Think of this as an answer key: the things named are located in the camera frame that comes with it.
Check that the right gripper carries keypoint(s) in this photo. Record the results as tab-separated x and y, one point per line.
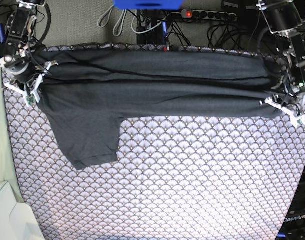
22	66

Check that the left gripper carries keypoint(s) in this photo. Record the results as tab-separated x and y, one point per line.
289	91

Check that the dark grey T-shirt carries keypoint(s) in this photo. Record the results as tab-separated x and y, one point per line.
89	93

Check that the blue box overhead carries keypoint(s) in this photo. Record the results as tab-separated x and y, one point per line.
148	4

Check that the black power strip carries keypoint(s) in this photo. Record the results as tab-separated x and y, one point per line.
208	15

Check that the black OpenArm case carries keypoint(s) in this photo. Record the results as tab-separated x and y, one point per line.
293	227

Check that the fan-patterned tablecloth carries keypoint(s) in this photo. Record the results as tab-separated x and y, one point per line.
175	177

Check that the white plastic bin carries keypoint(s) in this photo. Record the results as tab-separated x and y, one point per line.
17	220

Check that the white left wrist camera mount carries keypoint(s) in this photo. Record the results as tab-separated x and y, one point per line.
293	111

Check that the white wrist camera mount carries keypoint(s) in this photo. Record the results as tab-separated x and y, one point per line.
293	111
30	93

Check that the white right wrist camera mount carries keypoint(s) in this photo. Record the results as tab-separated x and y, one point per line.
30	93

